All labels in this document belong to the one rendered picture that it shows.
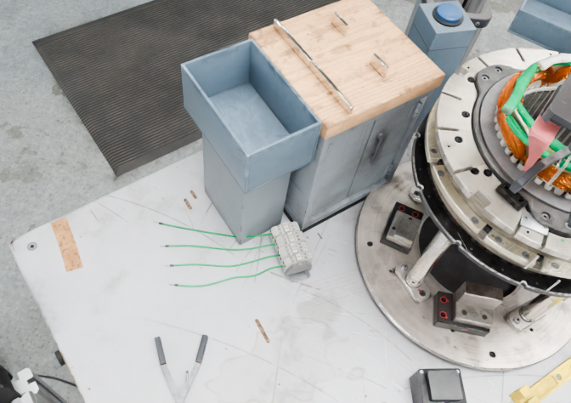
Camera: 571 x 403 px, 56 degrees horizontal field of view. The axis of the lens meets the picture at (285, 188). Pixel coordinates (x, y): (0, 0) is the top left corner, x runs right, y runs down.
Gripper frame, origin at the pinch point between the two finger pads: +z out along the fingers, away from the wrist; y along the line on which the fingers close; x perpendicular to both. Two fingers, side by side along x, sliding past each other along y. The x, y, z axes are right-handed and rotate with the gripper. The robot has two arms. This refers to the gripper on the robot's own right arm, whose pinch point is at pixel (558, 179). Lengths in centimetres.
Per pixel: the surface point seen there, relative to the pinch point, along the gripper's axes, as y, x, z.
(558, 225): 3.5, 0.9, 6.6
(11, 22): -186, 42, 119
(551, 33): -8.6, 38.1, 11.8
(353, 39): -30.1, 13.9, 10.6
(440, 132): -12.5, 4.4, 7.4
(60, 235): -53, -26, 39
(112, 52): -144, 56, 117
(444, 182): -8.9, 1.2, 10.9
